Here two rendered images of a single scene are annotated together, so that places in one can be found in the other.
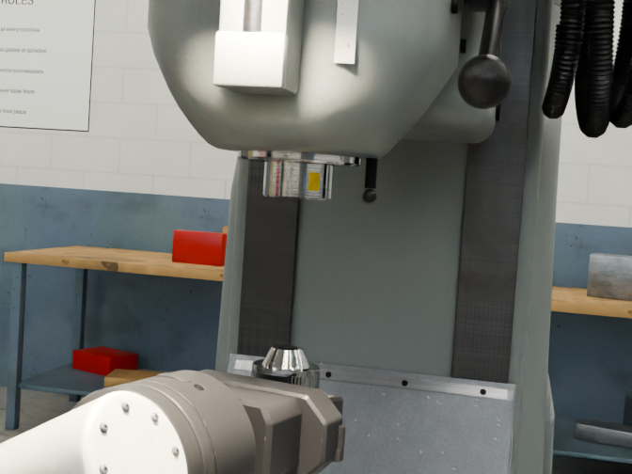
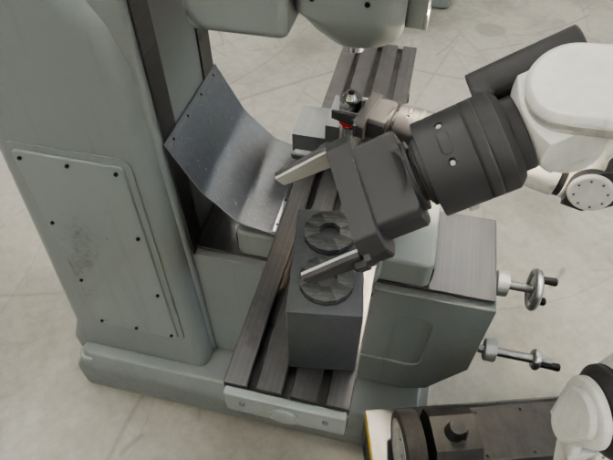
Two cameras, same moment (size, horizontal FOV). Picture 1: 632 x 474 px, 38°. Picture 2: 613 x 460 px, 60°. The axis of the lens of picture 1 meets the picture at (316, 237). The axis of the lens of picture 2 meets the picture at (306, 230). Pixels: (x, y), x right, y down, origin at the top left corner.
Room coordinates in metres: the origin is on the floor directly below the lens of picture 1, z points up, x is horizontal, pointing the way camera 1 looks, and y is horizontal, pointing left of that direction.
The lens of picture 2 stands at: (0.71, 0.96, 1.83)
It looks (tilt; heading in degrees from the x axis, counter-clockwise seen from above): 49 degrees down; 271
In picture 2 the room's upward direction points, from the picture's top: straight up
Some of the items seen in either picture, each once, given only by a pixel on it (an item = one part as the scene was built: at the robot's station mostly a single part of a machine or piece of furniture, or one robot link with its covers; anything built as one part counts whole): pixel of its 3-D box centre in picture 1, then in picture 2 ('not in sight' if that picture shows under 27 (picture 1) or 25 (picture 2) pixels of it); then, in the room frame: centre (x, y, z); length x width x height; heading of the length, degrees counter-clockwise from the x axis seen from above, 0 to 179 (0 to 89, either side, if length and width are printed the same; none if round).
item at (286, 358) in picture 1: (287, 355); (350, 94); (0.62, 0.01, 1.17); 0.03 x 0.03 x 0.01
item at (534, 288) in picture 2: not in sight; (520, 287); (0.14, 0.12, 0.64); 0.16 x 0.12 x 0.12; 167
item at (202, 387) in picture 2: not in sight; (265, 331); (0.87, -0.04, 0.10); 1.20 x 0.60 x 0.20; 167
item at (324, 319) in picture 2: not in sight; (327, 287); (0.68, 0.41, 1.04); 0.22 x 0.12 x 0.20; 86
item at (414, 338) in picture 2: not in sight; (344, 294); (0.60, 0.02, 0.44); 0.80 x 0.30 x 0.60; 167
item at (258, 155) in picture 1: (299, 157); not in sight; (0.62, 0.01, 1.31); 0.09 x 0.09 x 0.01
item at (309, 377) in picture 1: (283, 402); (349, 108); (0.62, 0.01, 1.14); 0.05 x 0.05 x 0.05
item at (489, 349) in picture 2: not in sight; (519, 356); (0.14, 0.27, 0.52); 0.22 x 0.06 x 0.06; 167
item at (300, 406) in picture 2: not in sight; (347, 180); (0.62, -0.02, 0.90); 1.24 x 0.23 x 0.08; 77
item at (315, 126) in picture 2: not in sight; (366, 132); (0.57, -0.08, 0.99); 0.35 x 0.15 x 0.11; 167
